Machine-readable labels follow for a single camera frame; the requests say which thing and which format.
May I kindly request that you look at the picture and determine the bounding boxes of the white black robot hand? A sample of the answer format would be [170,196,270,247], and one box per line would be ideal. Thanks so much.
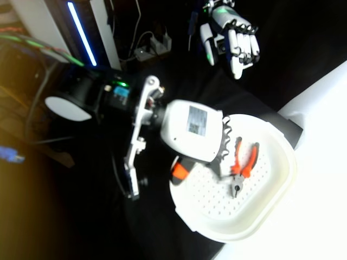
[159,98,234,185]
[199,4,261,80]

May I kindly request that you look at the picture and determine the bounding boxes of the orange and grey tool handle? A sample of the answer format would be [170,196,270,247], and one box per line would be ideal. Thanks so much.
[170,158,199,187]

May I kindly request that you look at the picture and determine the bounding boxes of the orange black pliers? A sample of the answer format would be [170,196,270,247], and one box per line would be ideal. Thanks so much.
[229,136,260,200]

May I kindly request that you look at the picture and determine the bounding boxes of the white perforated plastic tray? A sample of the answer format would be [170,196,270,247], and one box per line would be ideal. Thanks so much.
[169,113,298,243]

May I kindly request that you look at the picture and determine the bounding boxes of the dark blue screwdriver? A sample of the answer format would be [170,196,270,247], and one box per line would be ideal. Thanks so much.
[188,11,199,51]

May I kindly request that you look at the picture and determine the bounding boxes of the white power strip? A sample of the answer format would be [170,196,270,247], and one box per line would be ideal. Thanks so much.
[133,31,173,62]

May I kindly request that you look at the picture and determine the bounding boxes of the black table cloth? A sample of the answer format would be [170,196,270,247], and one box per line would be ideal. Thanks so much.
[48,0,347,260]

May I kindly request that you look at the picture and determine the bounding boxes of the white tower case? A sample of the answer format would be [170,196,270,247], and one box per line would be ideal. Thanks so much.
[43,0,122,72]

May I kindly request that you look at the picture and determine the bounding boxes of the white backdrop board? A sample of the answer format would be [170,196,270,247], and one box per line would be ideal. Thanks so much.
[213,59,347,260]

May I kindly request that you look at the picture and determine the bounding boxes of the blue light strip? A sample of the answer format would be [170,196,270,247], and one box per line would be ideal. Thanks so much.
[67,1,98,67]

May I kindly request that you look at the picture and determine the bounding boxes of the blue plug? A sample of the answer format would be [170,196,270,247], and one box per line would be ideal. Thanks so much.
[0,145,25,164]

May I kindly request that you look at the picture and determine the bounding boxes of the grey cable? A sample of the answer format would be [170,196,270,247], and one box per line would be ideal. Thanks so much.
[23,61,75,145]

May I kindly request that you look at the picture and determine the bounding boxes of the green red cable bundle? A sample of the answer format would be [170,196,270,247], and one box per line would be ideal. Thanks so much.
[0,26,85,68]

